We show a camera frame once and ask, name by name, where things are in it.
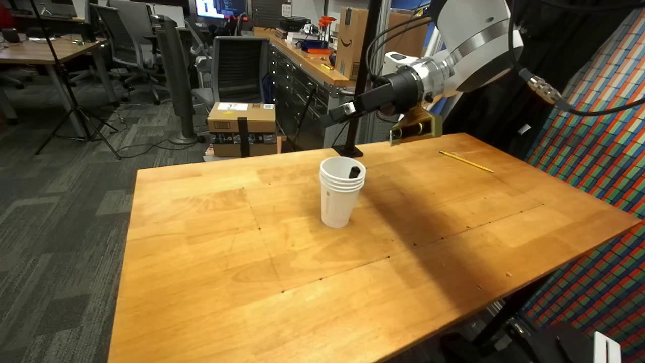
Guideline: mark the computer monitor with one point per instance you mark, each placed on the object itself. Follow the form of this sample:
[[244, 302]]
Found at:
[[218, 9]]

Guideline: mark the black tripod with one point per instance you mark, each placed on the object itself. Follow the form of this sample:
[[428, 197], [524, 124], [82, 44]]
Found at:
[[65, 77]]

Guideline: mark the colourful striped panel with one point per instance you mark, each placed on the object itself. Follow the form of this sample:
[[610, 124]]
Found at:
[[597, 168]]

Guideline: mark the grey partition post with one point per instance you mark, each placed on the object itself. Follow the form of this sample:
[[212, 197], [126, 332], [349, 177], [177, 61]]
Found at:
[[175, 81]]

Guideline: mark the black table frame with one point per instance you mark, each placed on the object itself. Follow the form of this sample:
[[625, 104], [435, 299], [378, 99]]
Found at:
[[510, 323]]

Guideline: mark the metal workbench cabinet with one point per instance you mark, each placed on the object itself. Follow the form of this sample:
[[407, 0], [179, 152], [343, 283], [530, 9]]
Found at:
[[302, 101]]

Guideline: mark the yellow wrist camera mount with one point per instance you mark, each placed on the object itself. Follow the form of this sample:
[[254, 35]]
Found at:
[[413, 128]]

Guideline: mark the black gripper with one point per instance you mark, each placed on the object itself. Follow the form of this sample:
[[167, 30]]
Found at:
[[395, 93]]

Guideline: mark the grey office chair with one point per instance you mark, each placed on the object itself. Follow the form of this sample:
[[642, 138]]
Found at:
[[128, 40]]

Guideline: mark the large cardboard box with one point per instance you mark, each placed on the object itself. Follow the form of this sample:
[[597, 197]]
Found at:
[[351, 40]]

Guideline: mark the black boxy cabinet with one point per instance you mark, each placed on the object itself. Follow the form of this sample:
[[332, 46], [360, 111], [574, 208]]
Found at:
[[242, 71]]

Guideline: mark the wooden office desk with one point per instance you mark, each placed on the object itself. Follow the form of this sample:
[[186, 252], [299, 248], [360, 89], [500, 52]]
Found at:
[[40, 48]]

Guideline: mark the small white box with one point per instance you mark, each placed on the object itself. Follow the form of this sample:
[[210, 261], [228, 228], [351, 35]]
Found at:
[[605, 347]]

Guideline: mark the yellow pencil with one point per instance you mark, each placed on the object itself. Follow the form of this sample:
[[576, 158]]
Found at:
[[466, 162]]

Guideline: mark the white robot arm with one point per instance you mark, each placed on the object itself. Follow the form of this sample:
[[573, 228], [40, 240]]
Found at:
[[484, 40]]

